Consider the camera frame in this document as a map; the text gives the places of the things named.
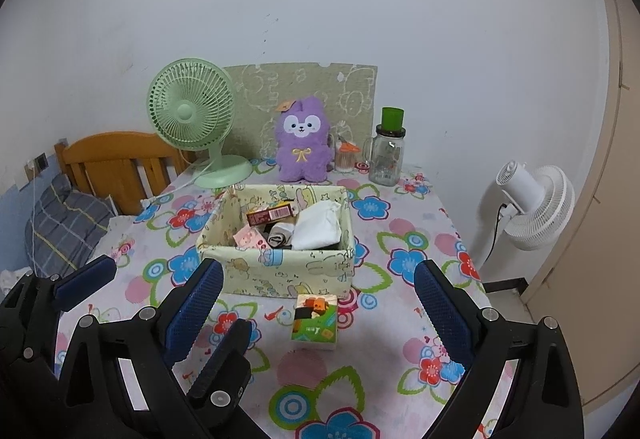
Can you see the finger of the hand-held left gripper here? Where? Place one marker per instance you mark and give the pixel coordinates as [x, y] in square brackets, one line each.
[85, 281]
[227, 364]

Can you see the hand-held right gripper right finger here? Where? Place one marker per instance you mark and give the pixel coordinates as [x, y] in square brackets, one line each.
[442, 314]

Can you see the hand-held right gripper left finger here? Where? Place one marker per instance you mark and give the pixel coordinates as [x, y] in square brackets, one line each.
[195, 314]

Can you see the pink packet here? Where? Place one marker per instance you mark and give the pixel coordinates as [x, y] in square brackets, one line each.
[247, 236]

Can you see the green orange tissue pack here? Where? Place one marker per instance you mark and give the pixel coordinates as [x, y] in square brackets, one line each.
[315, 324]

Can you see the yellow printed fabric storage box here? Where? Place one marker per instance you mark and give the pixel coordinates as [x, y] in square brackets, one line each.
[285, 271]

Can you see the striped socks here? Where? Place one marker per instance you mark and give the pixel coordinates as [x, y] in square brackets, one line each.
[280, 234]

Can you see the red packet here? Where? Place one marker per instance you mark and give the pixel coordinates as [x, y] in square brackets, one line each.
[267, 215]

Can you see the white cloth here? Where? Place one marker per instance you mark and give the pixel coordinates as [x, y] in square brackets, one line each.
[317, 226]

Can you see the grey plaid pillow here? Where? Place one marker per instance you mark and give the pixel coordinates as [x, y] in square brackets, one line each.
[65, 224]

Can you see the crumpled white bedding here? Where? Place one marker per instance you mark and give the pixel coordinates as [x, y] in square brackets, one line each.
[11, 279]

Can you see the wooden bed headboard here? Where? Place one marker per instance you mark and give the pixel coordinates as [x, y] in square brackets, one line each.
[115, 164]

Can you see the white floor fan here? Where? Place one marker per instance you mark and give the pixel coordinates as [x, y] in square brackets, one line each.
[542, 204]

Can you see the glass jar with green lid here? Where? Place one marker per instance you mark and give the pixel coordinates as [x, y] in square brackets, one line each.
[387, 159]

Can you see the clear cotton swab container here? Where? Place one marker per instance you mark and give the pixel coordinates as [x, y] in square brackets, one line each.
[346, 159]

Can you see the green desk fan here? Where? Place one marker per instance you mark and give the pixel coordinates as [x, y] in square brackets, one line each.
[192, 111]

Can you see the purple plush toy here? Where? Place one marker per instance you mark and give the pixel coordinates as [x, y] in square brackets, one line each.
[302, 144]

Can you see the beige door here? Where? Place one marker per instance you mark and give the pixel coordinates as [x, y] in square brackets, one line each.
[615, 169]

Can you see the green printed felt board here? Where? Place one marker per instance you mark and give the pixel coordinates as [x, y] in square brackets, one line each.
[345, 89]

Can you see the wall socket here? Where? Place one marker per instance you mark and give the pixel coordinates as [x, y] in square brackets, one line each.
[40, 162]

